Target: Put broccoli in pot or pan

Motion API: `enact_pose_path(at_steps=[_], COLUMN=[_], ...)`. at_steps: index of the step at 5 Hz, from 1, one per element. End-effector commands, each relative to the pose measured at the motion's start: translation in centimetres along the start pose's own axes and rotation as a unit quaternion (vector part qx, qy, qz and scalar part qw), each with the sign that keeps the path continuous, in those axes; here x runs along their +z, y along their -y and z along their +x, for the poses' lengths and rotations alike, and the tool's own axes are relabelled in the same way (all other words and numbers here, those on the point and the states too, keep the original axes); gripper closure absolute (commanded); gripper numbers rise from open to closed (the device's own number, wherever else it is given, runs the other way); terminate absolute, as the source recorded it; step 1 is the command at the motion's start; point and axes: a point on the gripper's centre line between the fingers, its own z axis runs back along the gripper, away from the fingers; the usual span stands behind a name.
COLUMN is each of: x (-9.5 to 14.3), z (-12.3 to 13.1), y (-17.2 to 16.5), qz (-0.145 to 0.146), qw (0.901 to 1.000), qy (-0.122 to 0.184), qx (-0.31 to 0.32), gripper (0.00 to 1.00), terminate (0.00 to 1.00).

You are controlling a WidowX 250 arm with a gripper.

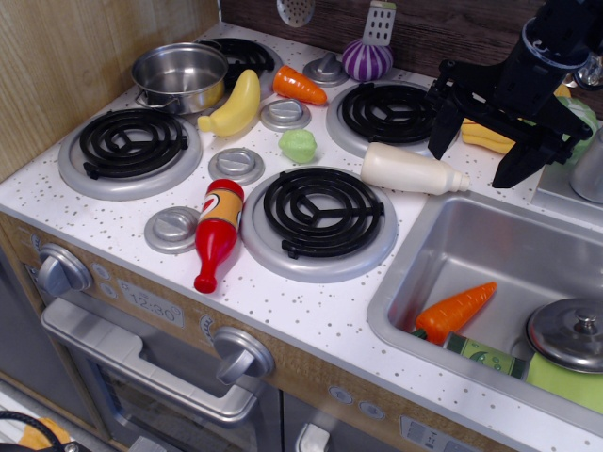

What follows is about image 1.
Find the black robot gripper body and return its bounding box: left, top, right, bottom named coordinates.
left=427, top=58, right=593, bottom=151

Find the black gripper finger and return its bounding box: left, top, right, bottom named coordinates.
left=428, top=97, right=464, bottom=159
left=492, top=142, right=559, bottom=188

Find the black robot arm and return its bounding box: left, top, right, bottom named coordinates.
left=427, top=1, right=602, bottom=188

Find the light green toy broccoli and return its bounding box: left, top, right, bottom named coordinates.
left=278, top=129, right=318, bottom=164

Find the stainless steel pot lid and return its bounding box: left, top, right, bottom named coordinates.
left=526, top=298, right=602, bottom=374

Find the back right black burner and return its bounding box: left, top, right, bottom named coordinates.
left=326, top=81, right=435, bottom=157

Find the black burner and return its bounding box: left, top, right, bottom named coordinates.
left=326, top=81, right=435, bottom=157
left=241, top=167, right=398, bottom=283
left=195, top=38, right=284, bottom=100
left=57, top=108, right=203, bottom=202

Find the silver faucet base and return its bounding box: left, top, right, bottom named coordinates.
left=530, top=129, right=603, bottom=219

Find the white toy bottle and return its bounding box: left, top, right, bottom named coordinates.
left=360, top=143, right=470, bottom=195

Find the green toy cabbage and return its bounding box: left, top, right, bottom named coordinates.
left=552, top=83, right=601, bottom=166

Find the purple striped toy onion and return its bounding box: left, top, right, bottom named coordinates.
left=342, top=39, right=394, bottom=82

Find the silver toy sink basin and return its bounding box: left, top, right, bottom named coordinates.
left=367, top=193, right=602, bottom=435

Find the grey slotted spatula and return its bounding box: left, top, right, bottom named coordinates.
left=362, top=1, right=397, bottom=46

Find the grey stove knob top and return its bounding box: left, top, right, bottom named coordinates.
left=302, top=53, right=349, bottom=88

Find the grey stove knob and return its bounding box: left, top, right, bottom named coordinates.
left=208, top=148, right=265, bottom=186
left=302, top=53, right=349, bottom=88
left=260, top=99, right=312, bottom=132
left=144, top=206, right=200, bottom=254

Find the orange toy carrot on stove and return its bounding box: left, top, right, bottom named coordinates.
left=272, top=65, right=328, bottom=105

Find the orange toy carrot in sink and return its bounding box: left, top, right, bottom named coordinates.
left=412, top=282, right=497, bottom=345

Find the front right black burner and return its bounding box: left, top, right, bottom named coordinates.
left=241, top=167, right=398, bottom=283

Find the grey perforated skimmer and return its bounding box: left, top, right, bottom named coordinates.
left=276, top=0, right=316, bottom=28

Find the green toy can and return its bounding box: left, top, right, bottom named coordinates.
left=443, top=332, right=529, bottom=380

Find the yellow toy banana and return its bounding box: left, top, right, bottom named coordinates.
left=197, top=70, right=261, bottom=137

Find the back left black burner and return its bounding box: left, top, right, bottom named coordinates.
left=195, top=38, right=284, bottom=100

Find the green plate in sink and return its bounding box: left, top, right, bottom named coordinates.
left=526, top=354, right=602, bottom=413

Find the red toy ketchup bottle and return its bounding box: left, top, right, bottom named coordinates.
left=194, top=179, right=244, bottom=294

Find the grey stove knob front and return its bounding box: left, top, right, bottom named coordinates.
left=144, top=206, right=200, bottom=254

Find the right grey oven dial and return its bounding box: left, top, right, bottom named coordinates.
left=213, top=326, right=275, bottom=385

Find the grey oven dial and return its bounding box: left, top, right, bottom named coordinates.
left=38, top=243, right=93, bottom=297
left=213, top=326, right=275, bottom=385

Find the front left black burner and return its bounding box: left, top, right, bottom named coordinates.
left=57, top=108, right=203, bottom=202

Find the left grey oven dial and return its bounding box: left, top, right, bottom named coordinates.
left=38, top=243, right=93, bottom=297

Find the yellow cloth on floor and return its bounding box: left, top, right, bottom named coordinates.
left=18, top=417, right=72, bottom=450

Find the grey cabinet door handle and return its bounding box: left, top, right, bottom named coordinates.
left=294, top=423, right=331, bottom=452

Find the grey oven door handle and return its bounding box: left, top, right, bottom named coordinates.
left=41, top=299, right=257, bottom=428

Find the black cable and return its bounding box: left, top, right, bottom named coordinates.
left=0, top=410, right=79, bottom=452

